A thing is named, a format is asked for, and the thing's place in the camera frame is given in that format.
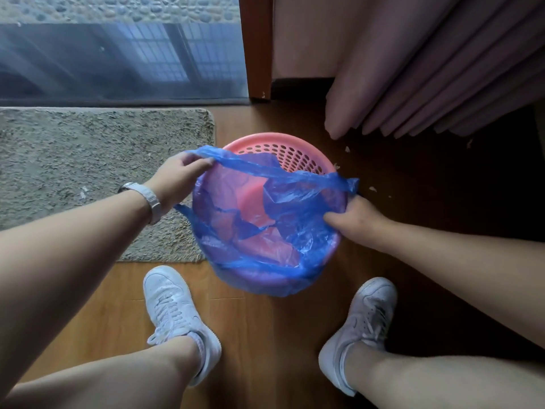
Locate person's left hand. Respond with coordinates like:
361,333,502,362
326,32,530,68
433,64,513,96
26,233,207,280
144,152,216,214

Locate person's right hand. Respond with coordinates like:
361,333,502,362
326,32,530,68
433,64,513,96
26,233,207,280
322,195,393,253

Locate blue plastic trash bag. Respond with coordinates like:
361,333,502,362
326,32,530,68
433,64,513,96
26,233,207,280
174,145,360,298

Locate pink plastic waste basket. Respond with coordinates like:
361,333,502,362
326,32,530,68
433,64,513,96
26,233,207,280
192,132,348,295

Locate person's left forearm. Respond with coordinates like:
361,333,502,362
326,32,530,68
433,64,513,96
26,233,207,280
0,190,153,390

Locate person's right forearm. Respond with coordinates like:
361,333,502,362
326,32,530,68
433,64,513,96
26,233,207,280
382,221,545,350

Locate person's white right shoe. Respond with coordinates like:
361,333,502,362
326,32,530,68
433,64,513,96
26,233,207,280
318,277,399,398

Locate person's white shoe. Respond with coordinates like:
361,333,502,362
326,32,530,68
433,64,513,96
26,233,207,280
318,277,399,398
142,265,223,389

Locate person's white left shoe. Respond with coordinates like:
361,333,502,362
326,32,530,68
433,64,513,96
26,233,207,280
142,265,223,389

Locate person's right leg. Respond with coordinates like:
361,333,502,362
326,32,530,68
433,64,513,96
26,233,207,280
342,341,545,409

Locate person's leg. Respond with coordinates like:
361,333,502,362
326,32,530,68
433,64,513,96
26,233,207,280
342,341,545,409
0,336,203,409

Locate person's left leg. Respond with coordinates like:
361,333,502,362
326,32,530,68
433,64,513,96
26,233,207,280
0,336,203,409

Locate white band smartwatch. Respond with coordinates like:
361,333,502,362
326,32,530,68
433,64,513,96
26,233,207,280
117,181,164,227

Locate grey shaggy floor mat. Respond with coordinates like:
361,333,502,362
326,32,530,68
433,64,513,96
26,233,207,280
0,107,216,264

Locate dark polished door threshold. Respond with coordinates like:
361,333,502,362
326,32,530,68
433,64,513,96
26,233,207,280
0,23,250,107

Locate pink curtain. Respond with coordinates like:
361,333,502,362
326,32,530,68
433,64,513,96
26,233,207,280
324,0,545,141

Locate wooden door frame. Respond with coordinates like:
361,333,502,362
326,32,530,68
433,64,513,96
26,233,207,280
238,0,275,102

